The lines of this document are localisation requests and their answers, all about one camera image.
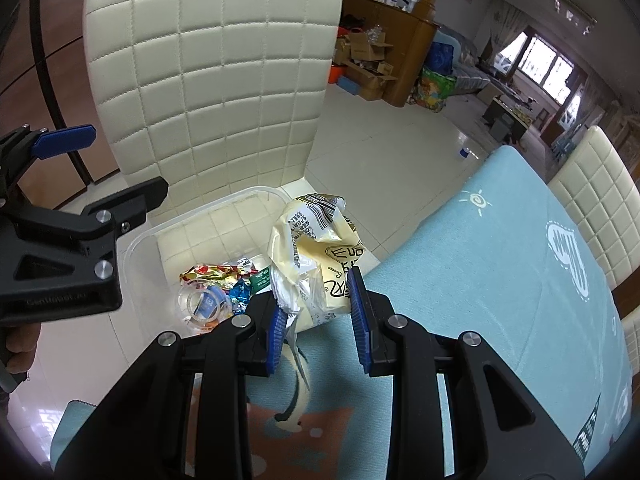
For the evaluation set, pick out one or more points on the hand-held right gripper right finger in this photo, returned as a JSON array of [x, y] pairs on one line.
[[357, 320]]

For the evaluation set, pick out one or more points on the blue bag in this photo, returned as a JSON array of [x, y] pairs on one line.
[[442, 55]]

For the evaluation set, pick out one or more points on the blue foil wrapper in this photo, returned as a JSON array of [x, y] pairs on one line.
[[241, 291]]

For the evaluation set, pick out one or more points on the red yellow snack wrapper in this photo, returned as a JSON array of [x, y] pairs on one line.
[[210, 274]]

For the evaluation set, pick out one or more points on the blue printed tablecloth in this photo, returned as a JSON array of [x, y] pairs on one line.
[[475, 270]]

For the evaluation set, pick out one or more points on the clear plastic bin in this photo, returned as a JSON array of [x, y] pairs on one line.
[[150, 240]]

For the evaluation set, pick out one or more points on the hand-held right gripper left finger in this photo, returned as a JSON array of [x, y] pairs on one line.
[[277, 335]]

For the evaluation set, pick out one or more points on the cream printed plastic wrapper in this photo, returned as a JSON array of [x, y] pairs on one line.
[[310, 255]]

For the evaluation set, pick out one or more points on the person's left hand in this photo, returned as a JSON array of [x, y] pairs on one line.
[[20, 350]]

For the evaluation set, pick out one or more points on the orange bucket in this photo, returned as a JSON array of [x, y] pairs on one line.
[[336, 74]]

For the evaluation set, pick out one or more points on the grey sofa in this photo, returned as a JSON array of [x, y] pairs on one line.
[[475, 70]]

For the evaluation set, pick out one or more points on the coffee table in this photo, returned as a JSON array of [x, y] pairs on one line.
[[507, 117]]

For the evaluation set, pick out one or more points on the patterned curtain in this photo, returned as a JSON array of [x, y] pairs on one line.
[[502, 25]]

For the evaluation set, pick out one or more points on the blue foam block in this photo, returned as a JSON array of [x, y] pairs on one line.
[[348, 85]]

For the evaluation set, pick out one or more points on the wooden divider cabinet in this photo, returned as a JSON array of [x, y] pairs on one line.
[[410, 45]]

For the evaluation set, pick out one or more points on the cream quilted leather chair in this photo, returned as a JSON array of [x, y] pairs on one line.
[[597, 195], [632, 335], [210, 85]]

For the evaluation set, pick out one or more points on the clear plastic cup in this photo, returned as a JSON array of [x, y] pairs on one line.
[[200, 307]]

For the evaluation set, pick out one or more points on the ceiling lamp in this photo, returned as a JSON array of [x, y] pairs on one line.
[[575, 10]]

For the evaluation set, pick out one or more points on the window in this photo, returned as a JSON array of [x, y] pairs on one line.
[[542, 62]]

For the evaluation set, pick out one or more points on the colourful printed bag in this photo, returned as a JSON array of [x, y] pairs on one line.
[[432, 90]]

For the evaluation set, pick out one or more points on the pile of cardboard boxes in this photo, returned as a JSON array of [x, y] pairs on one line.
[[367, 60]]

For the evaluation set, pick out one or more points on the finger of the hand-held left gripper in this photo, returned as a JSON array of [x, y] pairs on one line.
[[65, 140], [132, 200]]

